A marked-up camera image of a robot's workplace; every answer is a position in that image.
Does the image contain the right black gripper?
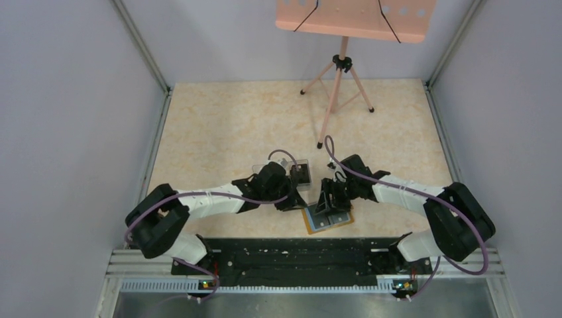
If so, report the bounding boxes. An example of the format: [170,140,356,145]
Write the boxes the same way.
[315,178,359,217]

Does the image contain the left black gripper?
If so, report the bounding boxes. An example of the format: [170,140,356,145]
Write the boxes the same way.
[263,175,308,211]

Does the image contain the orange leather card holder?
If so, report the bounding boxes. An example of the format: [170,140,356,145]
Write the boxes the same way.
[302,203,355,235]

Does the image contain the clear plastic card box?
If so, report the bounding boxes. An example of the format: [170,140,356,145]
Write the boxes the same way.
[276,158,312,191]

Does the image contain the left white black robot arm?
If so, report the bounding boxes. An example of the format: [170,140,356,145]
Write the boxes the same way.
[125,162,306,274]

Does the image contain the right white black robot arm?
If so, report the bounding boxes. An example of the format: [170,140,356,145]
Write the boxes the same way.
[314,154,496,273]

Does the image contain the pink music stand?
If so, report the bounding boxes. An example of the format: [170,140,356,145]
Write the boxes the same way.
[275,0,437,149]

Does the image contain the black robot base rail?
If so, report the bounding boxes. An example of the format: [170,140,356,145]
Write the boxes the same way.
[130,236,479,288]

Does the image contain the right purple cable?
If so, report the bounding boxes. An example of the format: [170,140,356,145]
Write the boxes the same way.
[323,134,490,301]

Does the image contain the purple cable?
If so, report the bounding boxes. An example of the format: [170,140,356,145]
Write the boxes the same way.
[124,149,300,303]
[323,134,490,301]

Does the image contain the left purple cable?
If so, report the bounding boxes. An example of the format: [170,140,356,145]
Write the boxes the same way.
[124,149,300,303]

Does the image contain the white slotted cable duct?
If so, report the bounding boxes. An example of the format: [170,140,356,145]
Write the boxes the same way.
[121,280,416,295]

